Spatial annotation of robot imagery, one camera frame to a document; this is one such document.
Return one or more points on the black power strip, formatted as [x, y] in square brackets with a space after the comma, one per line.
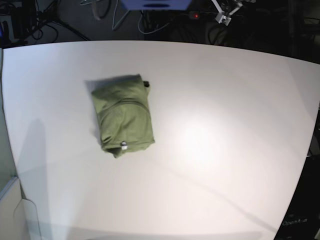
[201, 15]

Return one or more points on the white cabinet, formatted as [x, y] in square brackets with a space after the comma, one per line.
[18, 216]

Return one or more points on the white ID label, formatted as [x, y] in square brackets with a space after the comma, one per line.
[124, 145]

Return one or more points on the black OpenArm box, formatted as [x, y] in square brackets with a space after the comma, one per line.
[302, 219]

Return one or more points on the green T-shirt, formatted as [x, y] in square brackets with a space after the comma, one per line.
[123, 114]

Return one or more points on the blue box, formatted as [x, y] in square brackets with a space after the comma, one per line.
[157, 5]

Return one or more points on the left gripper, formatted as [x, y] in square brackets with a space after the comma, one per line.
[225, 11]

